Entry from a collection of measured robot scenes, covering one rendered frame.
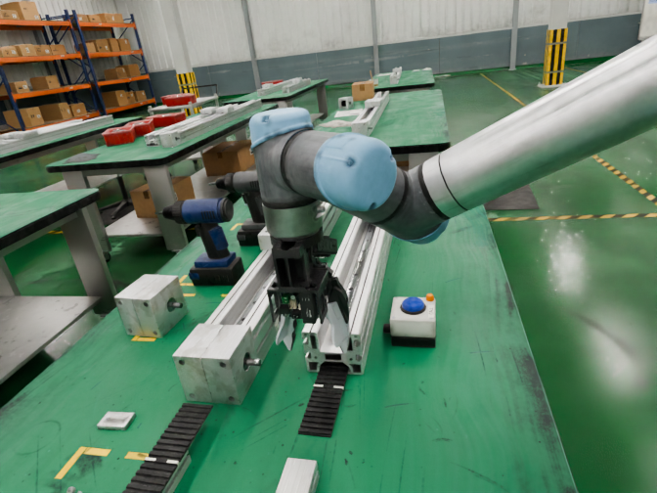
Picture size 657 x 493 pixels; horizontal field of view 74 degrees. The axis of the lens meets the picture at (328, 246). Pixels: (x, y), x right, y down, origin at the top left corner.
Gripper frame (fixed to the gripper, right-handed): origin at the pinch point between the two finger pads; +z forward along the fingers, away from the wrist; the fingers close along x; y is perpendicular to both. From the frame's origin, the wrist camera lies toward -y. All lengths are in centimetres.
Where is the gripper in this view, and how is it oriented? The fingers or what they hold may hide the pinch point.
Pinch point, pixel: (317, 342)
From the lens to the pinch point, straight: 70.1
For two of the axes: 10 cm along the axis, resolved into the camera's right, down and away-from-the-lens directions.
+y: -2.1, 4.3, -8.8
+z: 1.1, 9.0, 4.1
